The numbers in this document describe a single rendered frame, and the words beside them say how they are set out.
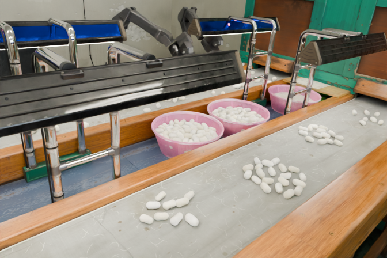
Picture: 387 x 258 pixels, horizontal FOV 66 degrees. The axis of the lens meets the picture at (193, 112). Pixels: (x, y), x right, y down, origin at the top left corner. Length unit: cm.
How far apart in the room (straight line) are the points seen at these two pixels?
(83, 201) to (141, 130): 47
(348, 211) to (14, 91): 75
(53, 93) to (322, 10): 161
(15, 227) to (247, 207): 52
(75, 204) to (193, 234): 28
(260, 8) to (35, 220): 178
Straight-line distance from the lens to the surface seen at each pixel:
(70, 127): 117
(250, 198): 83
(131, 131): 113
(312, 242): 73
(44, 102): 48
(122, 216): 75
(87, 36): 108
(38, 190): 99
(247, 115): 131
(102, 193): 78
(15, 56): 89
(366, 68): 181
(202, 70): 63
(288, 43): 199
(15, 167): 103
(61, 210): 76
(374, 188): 98
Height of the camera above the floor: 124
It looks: 23 degrees down
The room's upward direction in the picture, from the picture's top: 4 degrees clockwise
